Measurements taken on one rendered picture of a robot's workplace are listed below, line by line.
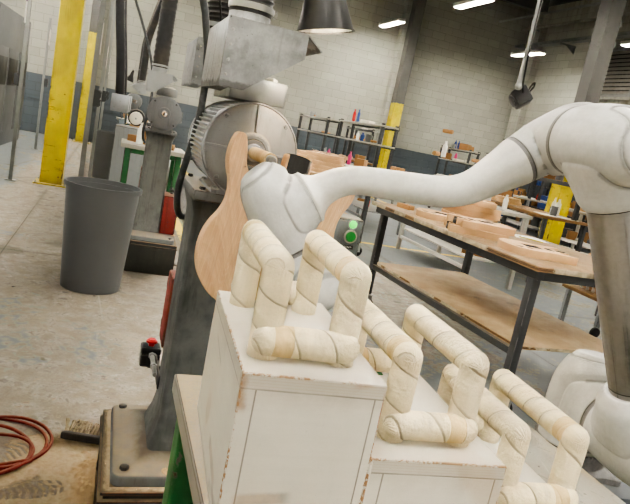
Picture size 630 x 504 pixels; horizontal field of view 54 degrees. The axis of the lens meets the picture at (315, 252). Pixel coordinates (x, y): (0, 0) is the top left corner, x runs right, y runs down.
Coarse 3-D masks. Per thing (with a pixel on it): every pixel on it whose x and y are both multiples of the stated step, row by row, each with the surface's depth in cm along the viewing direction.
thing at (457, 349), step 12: (408, 312) 85; (420, 312) 83; (420, 324) 81; (432, 324) 79; (444, 324) 78; (432, 336) 77; (444, 336) 75; (456, 336) 74; (444, 348) 74; (456, 348) 72; (468, 348) 70; (456, 360) 71; (468, 360) 69; (480, 360) 68
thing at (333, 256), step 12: (312, 240) 77; (324, 240) 74; (312, 252) 76; (324, 252) 71; (336, 252) 68; (348, 252) 68; (324, 264) 71; (336, 264) 66; (348, 264) 64; (360, 264) 63; (336, 276) 66; (348, 276) 63; (360, 276) 63
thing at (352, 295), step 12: (348, 288) 63; (360, 288) 63; (336, 300) 64; (348, 300) 63; (360, 300) 63; (336, 312) 64; (348, 312) 63; (360, 312) 64; (336, 324) 64; (348, 324) 63; (360, 324) 64
